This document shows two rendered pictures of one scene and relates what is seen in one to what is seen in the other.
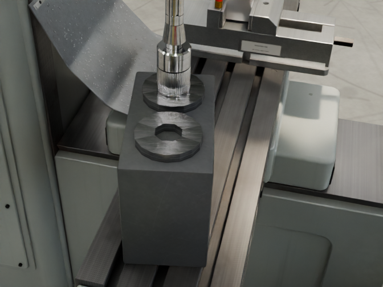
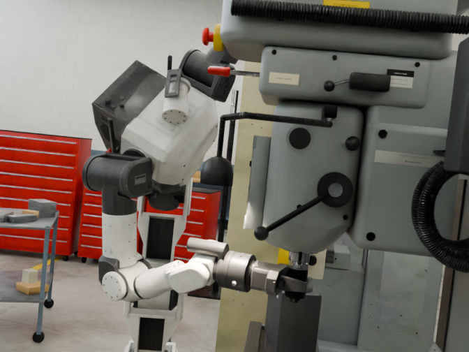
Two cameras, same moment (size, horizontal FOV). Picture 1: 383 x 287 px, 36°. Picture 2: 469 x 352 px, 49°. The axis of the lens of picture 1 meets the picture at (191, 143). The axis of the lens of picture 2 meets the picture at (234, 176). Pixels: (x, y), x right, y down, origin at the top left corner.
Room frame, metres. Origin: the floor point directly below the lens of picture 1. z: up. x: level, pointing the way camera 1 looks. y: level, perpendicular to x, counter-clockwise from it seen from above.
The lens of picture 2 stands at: (2.22, -0.37, 1.52)
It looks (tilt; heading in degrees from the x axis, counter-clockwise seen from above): 3 degrees down; 174
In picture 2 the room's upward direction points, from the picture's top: 6 degrees clockwise
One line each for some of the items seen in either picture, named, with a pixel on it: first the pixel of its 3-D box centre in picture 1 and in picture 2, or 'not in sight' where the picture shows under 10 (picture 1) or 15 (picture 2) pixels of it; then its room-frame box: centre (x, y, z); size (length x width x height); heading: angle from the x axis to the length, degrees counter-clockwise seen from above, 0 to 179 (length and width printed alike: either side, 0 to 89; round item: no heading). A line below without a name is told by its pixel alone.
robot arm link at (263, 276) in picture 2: not in sight; (257, 276); (1.04, -0.16, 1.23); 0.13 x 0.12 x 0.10; 154
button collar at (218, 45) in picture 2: not in sight; (219, 37); (1.04, -0.30, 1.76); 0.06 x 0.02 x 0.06; 168
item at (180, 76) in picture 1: (173, 70); not in sight; (0.70, 0.03, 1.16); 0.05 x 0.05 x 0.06
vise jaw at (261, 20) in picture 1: (267, 11); not in sight; (1.15, -0.15, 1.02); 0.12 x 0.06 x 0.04; 168
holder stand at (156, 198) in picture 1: (170, 163); (291, 311); (0.65, 0.03, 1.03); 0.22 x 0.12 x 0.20; 179
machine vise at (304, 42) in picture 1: (252, 24); not in sight; (1.15, -0.12, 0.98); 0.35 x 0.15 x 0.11; 78
